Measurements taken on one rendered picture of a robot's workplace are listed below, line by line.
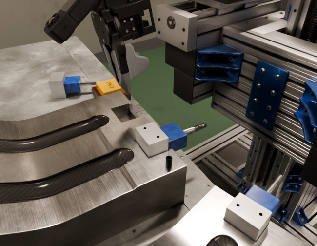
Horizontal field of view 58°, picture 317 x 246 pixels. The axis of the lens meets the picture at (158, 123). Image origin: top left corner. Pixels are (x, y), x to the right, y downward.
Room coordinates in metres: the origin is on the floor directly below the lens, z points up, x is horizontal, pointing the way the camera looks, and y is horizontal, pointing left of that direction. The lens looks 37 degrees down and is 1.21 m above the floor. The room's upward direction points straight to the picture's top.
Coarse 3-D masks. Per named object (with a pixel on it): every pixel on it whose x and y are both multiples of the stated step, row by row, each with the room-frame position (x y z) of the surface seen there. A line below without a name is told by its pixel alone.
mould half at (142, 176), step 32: (0, 128) 0.39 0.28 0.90; (32, 128) 0.41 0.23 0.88; (128, 128) 0.40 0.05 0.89; (0, 160) 0.31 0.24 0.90; (32, 160) 0.33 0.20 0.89; (64, 160) 0.33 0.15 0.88; (160, 160) 0.32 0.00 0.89; (64, 192) 0.26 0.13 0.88; (96, 192) 0.26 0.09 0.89; (128, 192) 0.26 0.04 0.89; (160, 192) 0.29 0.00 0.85; (0, 224) 0.20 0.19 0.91; (32, 224) 0.21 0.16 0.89; (64, 224) 0.22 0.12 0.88; (96, 224) 0.24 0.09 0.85; (128, 224) 0.26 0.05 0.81
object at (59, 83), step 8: (56, 72) 0.69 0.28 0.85; (64, 72) 0.69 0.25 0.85; (56, 80) 0.65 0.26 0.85; (64, 80) 0.67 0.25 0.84; (72, 80) 0.67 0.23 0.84; (80, 80) 0.68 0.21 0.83; (56, 88) 0.64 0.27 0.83; (64, 88) 0.65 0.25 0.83; (72, 88) 0.65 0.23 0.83; (80, 88) 0.66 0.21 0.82; (56, 96) 0.64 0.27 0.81; (64, 96) 0.65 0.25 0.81
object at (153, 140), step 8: (136, 128) 0.37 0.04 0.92; (144, 128) 0.37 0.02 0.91; (152, 128) 0.37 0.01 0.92; (160, 128) 0.38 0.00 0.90; (168, 128) 0.38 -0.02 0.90; (176, 128) 0.38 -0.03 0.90; (192, 128) 0.39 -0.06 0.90; (200, 128) 0.40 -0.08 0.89; (136, 136) 0.37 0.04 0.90; (144, 136) 0.35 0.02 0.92; (152, 136) 0.35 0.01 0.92; (160, 136) 0.35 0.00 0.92; (168, 136) 0.36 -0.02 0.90; (176, 136) 0.36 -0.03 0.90; (184, 136) 0.36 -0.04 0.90; (144, 144) 0.34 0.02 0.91; (152, 144) 0.33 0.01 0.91; (160, 144) 0.34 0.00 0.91; (168, 144) 0.35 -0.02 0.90; (176, 144) 0.36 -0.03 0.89; (184, 144) 0.36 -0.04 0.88; (144, 152) 0.34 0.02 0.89; (152, 152) 0.33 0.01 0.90; (160, 152) 0.34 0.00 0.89
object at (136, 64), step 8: (128, 48) 0.45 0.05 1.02; (112, 56) 0.45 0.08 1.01; (128, 56) 0.45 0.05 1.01; (136, 56) 0.46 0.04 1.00; (128, 64) 0.45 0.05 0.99; (136, 64) 0.45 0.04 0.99; (144, 64) 0.46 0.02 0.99; (128, 72) 0.43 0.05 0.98; (136, 72) 0.45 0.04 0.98; (120, 80) 0.44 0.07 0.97; (128, 80) 0.44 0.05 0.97; (128, 88) 0.45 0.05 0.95
